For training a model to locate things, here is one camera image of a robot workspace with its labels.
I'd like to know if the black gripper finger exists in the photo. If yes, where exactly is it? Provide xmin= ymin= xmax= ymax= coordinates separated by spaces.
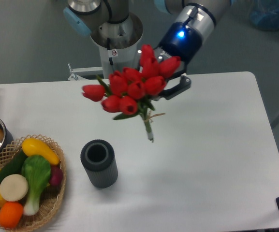
xmin=157 ymin=75 xmax=191 ymax=100

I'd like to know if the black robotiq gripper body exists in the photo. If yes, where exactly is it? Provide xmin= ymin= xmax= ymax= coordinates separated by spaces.
xmin=153 ymin=21 xmax=205 ymax=80

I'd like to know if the red tulip bouquet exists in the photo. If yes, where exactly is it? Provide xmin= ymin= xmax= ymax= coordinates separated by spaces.
xmin=82 ymin=44 xmax=181 ymax=142

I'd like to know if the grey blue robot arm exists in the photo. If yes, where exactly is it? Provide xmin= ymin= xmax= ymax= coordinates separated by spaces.
xmin=63 ymin=0 xmax=232 ymax=100

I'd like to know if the dark grey ribbed vase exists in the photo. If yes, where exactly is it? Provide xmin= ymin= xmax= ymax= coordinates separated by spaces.
xmin=80 ymin=139 xmax=118 ymax=189

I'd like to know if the blue plastic bag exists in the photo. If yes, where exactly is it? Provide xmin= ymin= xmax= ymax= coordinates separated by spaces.
xmin=248 ymin=0 xmax=279 ymax=31

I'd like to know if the purple red radish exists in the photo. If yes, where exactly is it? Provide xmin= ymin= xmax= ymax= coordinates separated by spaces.
xmin=48 ymin=166 xmax=63 ymax=186

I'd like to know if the yellow squash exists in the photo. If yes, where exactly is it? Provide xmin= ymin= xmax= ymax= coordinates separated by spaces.
xmin=21 ymin=138 xmax=60 ymax=165

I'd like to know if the green bok choy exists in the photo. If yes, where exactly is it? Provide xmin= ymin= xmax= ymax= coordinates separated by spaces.
xmin=21 ymin=155 xmax=51 ymax=216

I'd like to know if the dark green cucumber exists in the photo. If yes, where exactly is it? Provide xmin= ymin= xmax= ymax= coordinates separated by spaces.
xmin=0 ymin=150 xmax=28 ymax=184

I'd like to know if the beige round bun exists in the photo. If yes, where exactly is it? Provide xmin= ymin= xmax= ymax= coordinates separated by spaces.
xmin=0 ymin=174 xmax=29 ymax=202

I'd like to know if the orange fruit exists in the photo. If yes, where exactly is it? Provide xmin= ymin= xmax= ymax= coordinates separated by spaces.
xmin=0 ymin=202 xmax=23 ymax=229

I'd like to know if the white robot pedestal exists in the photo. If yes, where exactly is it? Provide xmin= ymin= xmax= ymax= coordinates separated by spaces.
xmin=69 ymin=13 xmax=143 ymax=80

